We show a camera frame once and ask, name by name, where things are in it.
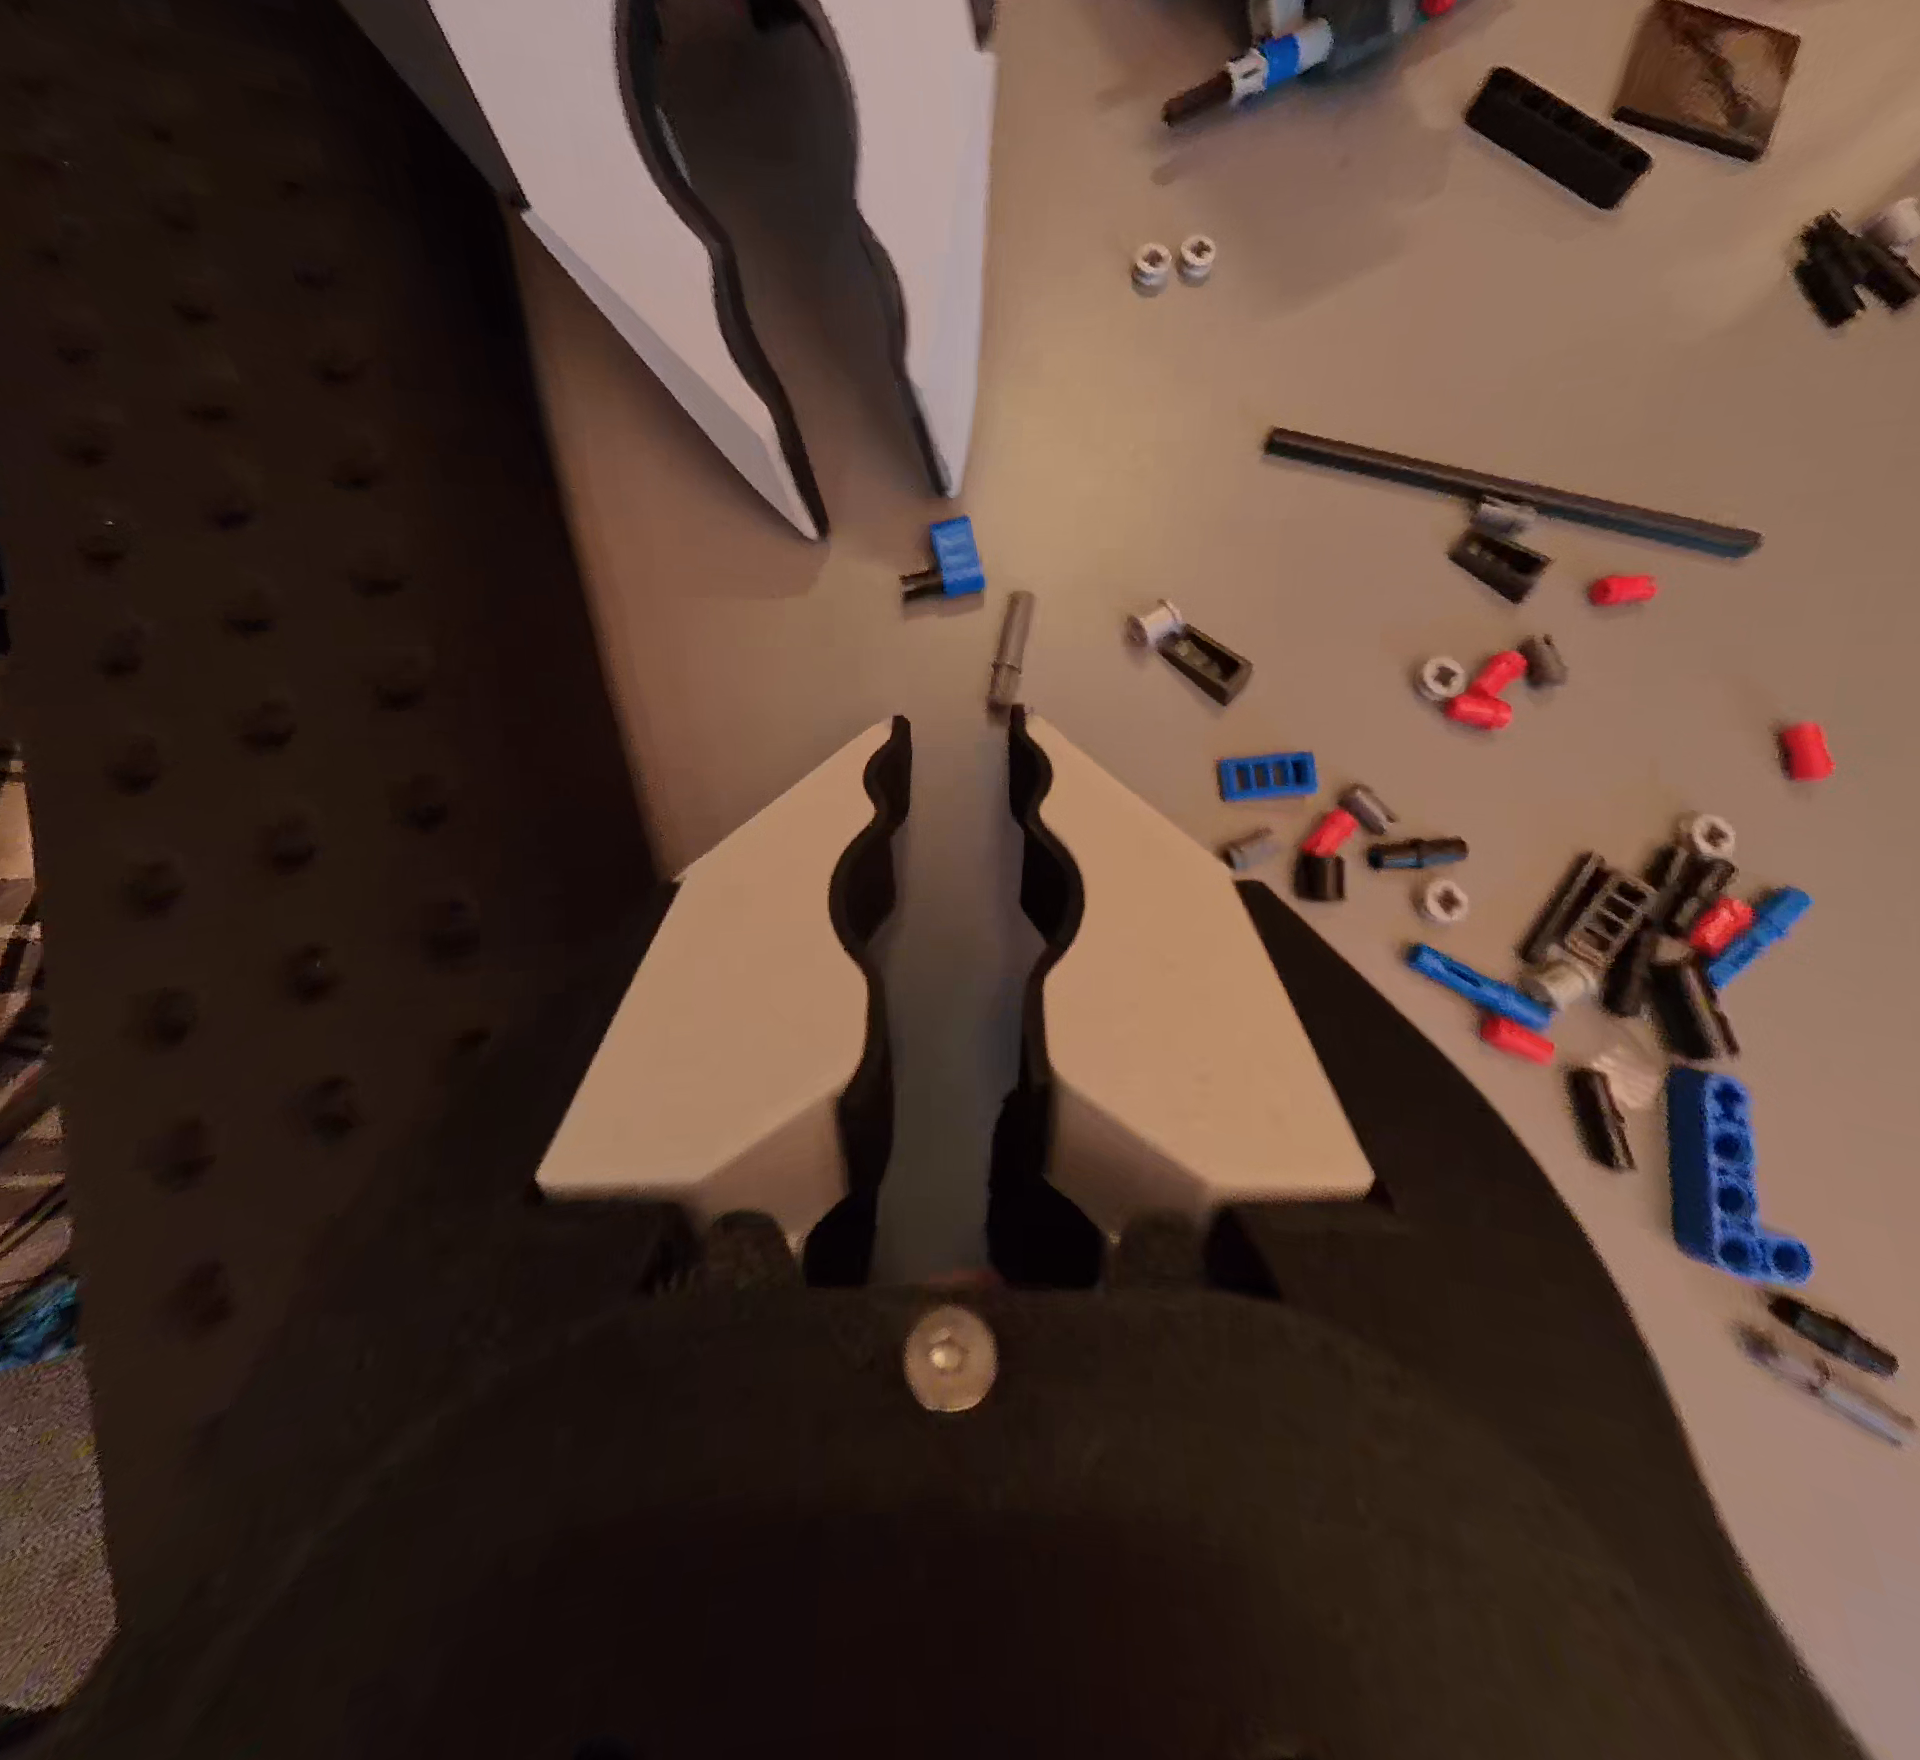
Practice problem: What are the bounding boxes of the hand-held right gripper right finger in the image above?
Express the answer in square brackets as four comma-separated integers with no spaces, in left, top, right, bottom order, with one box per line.
[985,704,1379,1290]

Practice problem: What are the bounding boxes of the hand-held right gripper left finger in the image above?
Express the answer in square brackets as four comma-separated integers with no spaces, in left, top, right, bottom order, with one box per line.
[534,714,915,1290]

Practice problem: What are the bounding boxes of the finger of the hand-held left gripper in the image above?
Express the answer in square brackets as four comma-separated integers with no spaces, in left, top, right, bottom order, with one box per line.
[715,0,1008,498]
[225,0,831,540]

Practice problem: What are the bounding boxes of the blue connector brick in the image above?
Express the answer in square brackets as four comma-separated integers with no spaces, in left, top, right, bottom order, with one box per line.
[899,515,985,607]

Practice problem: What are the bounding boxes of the grey desk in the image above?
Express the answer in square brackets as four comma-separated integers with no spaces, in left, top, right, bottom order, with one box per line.
[501,0,1920,1760]

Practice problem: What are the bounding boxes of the small black hollow brick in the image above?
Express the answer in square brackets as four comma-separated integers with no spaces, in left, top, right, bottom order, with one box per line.
[1449,524,1557,607]
[1161,623,1253,709]

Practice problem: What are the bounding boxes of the pile of small toy bricks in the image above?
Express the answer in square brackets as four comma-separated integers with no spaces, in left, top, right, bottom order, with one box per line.
[1217,780,1816,1174]

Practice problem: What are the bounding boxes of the black dimpled mat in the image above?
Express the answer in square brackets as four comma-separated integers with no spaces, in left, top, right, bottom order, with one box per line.
[0,0,679,1760]

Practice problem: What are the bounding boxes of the blue angled holed beam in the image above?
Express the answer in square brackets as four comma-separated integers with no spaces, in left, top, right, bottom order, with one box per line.
[1664,1065,1816,1284]

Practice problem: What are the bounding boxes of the long black axle rod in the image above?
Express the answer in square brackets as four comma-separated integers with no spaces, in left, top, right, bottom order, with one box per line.
[1264,424,1766,563]

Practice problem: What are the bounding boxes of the black slotted long brick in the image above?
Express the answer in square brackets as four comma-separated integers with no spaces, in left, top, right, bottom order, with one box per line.
[1462,61,1655,215]

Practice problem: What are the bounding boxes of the long black pin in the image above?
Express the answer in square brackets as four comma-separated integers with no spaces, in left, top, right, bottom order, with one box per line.
[1769,1290,1898,1380]

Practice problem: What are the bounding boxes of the thin grey axle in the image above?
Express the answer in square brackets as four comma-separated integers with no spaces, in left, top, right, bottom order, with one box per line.
[1737,1324,1920,1445]

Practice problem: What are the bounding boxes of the black square printed tile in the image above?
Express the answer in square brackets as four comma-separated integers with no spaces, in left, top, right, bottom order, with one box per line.
[1612,0,1804,162]

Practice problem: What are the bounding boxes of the black pins with white bush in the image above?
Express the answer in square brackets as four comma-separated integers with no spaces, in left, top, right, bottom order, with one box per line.
[1793,215,1869,325]

